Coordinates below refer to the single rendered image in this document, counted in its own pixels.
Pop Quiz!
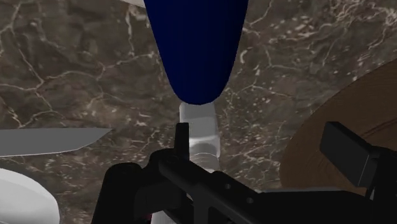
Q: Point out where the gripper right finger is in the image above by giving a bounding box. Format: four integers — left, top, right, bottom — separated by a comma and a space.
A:
319, 120, 397, 200

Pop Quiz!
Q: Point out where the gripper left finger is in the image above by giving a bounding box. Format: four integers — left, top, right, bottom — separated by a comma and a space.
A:
91, 122, 265, 224

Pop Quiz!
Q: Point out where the round brown wooden board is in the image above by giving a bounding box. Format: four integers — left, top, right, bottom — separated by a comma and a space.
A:
279, 58, 397, 197

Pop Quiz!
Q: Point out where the white bowl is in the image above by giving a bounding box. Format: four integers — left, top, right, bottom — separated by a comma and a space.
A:
0, 167, 62, 224

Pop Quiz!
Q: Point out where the white plate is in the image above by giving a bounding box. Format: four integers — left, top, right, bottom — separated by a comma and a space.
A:
118, 0, 146, 9

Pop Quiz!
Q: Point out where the blue handle silver utensil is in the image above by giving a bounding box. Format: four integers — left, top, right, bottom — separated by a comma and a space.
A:
143, 0, 249, 173

